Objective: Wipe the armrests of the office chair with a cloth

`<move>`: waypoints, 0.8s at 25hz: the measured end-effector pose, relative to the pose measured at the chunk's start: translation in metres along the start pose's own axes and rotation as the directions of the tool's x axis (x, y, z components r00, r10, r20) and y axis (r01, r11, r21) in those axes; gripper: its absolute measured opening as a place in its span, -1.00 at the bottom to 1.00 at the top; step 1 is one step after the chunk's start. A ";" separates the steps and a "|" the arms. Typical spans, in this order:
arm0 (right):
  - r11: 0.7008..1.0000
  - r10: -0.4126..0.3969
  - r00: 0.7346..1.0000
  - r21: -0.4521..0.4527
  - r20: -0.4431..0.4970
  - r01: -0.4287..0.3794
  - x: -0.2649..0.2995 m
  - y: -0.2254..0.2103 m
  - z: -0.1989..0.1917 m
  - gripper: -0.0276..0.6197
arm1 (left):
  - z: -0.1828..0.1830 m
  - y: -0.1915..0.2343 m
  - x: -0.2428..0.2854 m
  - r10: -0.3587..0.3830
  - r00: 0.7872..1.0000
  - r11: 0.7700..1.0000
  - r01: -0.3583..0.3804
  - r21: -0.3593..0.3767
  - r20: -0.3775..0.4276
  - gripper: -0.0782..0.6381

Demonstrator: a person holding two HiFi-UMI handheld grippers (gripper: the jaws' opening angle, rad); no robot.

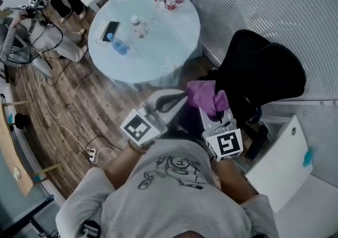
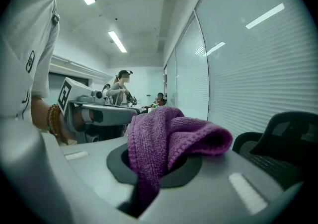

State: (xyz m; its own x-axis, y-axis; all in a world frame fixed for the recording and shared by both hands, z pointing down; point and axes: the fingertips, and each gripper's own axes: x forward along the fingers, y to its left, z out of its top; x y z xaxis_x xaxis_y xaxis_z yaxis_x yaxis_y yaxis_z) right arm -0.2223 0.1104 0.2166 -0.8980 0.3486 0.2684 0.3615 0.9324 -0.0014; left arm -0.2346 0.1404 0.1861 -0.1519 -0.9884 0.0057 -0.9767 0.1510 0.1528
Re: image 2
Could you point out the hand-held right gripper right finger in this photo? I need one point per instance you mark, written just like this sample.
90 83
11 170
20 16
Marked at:
223 193

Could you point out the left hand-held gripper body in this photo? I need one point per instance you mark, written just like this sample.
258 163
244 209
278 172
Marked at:
67 91

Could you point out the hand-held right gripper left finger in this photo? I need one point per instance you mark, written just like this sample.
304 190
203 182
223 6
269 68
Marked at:
87 180

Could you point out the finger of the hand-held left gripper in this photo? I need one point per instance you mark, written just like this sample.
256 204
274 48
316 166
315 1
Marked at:
116 116

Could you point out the purple cloth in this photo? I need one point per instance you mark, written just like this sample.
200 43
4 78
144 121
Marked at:
161 138

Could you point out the person's left forearm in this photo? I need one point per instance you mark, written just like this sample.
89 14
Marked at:
39 113

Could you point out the person's left hand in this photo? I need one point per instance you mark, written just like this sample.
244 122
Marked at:
78 120

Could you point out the black mesh office chair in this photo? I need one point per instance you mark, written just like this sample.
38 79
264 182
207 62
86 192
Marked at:
273 163

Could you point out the person's grey t-shirt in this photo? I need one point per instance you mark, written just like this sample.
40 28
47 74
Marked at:
22 44

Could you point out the small black clip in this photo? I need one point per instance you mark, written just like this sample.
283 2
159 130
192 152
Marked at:
55 19

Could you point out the white window blinds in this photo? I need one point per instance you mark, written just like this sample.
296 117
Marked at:
248 69

